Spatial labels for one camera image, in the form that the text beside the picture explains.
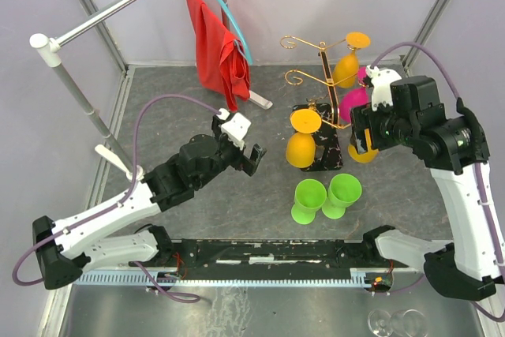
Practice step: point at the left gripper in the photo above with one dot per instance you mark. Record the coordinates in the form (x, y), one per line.
(243, 162)

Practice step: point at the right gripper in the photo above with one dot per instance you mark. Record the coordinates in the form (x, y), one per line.
(363, 117)

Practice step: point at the pink wine glass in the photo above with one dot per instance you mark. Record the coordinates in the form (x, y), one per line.
(355, 98)

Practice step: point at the orange wine glass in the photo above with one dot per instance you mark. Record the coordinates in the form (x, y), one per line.
(301, 147)
(345, 71)
(363, 157)

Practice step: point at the green wine glass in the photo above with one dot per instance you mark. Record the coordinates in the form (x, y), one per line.
(309, 197)
(343, 191)

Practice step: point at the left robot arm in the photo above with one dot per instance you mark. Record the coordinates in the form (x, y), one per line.
(67, 248)

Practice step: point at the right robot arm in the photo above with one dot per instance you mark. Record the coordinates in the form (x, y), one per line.
(408, 112)

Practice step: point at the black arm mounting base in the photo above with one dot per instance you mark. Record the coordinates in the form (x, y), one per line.
(268, 259)

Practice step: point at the gold wine glass rack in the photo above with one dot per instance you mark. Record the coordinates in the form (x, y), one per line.
(328, 155)

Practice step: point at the clear wine glass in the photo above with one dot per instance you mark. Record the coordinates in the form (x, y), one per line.
(407, 322)

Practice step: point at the red cloth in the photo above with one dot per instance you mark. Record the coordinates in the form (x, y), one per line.
(220, 64)

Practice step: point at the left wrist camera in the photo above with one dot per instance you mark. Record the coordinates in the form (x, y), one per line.
(235, 126)

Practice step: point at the white cable tray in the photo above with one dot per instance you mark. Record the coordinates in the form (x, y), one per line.
(357, 279)

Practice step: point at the silver clothes rail stand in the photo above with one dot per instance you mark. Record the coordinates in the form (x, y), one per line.
(48, 48)

